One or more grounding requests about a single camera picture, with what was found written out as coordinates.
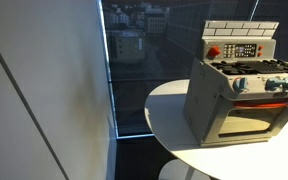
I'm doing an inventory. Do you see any grey toy stove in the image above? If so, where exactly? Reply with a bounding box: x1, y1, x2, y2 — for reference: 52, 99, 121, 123
182, 19, 288, 148

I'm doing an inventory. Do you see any red round stove knob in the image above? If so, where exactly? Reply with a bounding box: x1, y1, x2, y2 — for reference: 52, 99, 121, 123
206, 45, 222, 60

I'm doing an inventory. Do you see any blue round stove knob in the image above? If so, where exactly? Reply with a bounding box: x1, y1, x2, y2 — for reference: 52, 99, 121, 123
232, 77, 250, 93

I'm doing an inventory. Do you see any black stove burner grate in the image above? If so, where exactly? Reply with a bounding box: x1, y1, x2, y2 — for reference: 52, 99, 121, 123
210, 58, 288, 76

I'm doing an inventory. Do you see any round white table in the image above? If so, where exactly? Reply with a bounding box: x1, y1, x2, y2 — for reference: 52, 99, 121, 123
143, 78, 288, 180

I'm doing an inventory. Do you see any beige building outside window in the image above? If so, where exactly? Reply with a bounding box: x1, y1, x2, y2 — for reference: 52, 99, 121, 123
112, 29, 147, 64

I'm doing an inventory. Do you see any pale distant building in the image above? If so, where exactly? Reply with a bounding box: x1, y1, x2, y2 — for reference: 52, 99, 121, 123
146, 13, 168, 34

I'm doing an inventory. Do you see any white window frame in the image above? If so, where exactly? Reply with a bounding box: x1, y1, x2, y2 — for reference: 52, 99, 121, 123
96, 0, 156, 140

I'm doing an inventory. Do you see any white table pedestal base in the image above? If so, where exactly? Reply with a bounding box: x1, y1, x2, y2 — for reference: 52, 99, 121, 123
157, 159, 212, 180

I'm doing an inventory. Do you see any orange oven door handle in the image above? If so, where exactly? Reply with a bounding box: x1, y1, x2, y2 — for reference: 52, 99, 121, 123
233, 98, 288, 110

